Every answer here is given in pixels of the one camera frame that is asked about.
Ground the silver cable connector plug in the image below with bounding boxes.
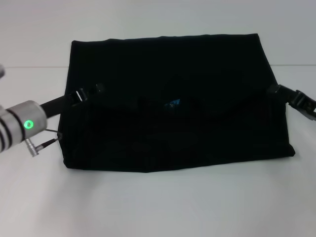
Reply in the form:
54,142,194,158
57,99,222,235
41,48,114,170
23,138,42,158

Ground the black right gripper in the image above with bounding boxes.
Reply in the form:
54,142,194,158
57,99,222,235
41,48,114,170
266,84,316,122

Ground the black shirt with FREE print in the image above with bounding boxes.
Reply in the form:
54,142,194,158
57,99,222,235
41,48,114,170
57,33,296,175

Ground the dark red thin cable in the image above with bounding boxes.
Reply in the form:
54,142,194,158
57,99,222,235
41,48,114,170
40,128,64,147

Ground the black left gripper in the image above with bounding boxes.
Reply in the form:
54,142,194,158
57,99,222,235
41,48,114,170
39,83,105,119

